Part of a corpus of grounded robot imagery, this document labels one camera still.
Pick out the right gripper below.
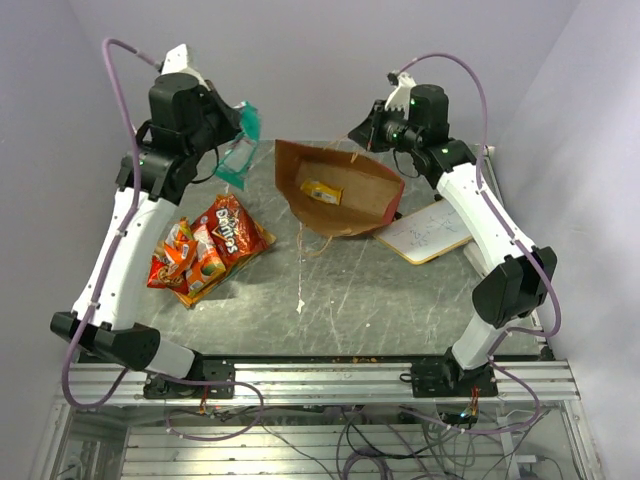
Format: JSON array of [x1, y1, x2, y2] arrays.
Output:
[[349, 100, 422, 155]]

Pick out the teal snack packet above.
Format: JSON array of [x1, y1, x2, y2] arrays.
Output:
[[213, 102, 262, 190]]

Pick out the red paper bag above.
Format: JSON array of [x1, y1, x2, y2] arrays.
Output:
[[274, 139, 405, 257]]

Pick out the yellow snack packet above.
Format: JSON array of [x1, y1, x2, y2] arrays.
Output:
[[300, 178, 343, 206]]

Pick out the red doritos bag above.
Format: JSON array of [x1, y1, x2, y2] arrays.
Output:
[[191, 194, 268, 268]]

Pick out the orange cheetos snack bag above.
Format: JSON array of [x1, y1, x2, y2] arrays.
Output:
[[162, 217, 226, 297]]

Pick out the orange honey dijon chip bag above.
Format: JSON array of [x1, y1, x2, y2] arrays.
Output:
[[173, 225, 277, 309]]

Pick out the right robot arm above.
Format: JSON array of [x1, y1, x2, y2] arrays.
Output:
[[348, 84, 557, 396]]

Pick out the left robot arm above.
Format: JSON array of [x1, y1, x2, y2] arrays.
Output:
[[50, 72, 240, 397]]

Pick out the small whiteboard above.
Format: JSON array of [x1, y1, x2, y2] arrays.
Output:
[[374, 200, 472, 265]]

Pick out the white whiteboard stand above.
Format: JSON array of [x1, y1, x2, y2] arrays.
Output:
[[463, 241, 489, 278]]

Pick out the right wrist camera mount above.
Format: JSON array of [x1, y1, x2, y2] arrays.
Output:
[[384, 71, 416, 113]]

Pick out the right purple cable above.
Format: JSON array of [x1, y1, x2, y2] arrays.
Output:
[[397, 52, 563, 436]]

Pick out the purple cable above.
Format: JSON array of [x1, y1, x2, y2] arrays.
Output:
[[60, 37, 161, 407], [397, 52, 563, 436]]

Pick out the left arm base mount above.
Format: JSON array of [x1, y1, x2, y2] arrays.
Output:
[[142, 355, 236, 400]]

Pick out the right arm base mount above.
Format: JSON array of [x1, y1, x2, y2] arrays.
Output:
[[399, 356, 498, 398]]

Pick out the aluminium rail frame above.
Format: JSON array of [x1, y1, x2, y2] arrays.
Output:
[[29, 357, 606, 480]]

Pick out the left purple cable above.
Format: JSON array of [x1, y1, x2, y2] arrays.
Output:
[[60, 37, 161, 407]]

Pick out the cable bundle under table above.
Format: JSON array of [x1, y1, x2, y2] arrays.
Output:
[[164, 379, 551, 480]]

